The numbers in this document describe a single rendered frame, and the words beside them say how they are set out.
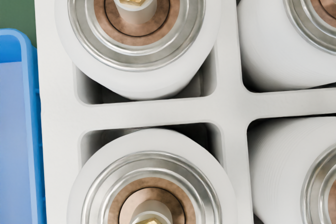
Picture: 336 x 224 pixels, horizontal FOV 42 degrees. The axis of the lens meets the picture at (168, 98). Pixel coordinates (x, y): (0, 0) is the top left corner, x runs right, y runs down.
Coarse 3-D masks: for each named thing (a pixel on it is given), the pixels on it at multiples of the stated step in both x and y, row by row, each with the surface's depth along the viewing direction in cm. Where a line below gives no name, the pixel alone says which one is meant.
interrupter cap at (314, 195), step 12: (324, 156) 24; (312, 168) 24; (324, 168) 24; (312, 180) 23; (324, 180) 24; (300, 192) 24; (312, 192) 24; (324, 192) 23; (300, 204) 24; (312, 204) 24; (324, 204) 23; (312, 216) 23; (324, 216) 23
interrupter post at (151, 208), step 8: (152, 200) 24; (136, 208) 23; (144, 208) 22; (152, 208) 21; (160, 208) 22; (136, 216) 21; (144, 216) 21; (152, 216) 21; (160, 216) 21; (168, 216) 22
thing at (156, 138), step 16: (144, 128) 38; (160, 128) 33; (112, 144) 24; (128, 144) 24; (144, 144) 24; (160, 144) 24; (176, 144) 24; (192, 144) 24; (96, 160) 24; (112, 160) 24; (192, 160) 24; (208, 160) 24; (80, 176) 24; (96, 176) 24; (208, 176) 24; (224, 176) 24; (80, 192) 24; (224, 192) 24; (80, 208) 24; (224, 208) 24
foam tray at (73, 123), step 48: (48, 0) 31; (48, 48) 31; (48, 96) 31; (96, 96) 40; (192, 96) 42; (240, 96) 31; (288, 96) 31; (48, 144) 31; (96, 144) 38; (240, 144) 31; (48, 192) 31; (240, 192) 31
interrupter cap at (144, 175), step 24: (120, 168) 24; (144, 168) 24; (168, 168) 24; (192, 168) 23; (96, 192) 23; (120, 192) 23; (144, 192) 24; (168, 192) 24; (192, 192) 23; (96, 216) 23; (120, 216) 24; (192, 216) 23; (216, 216) 23
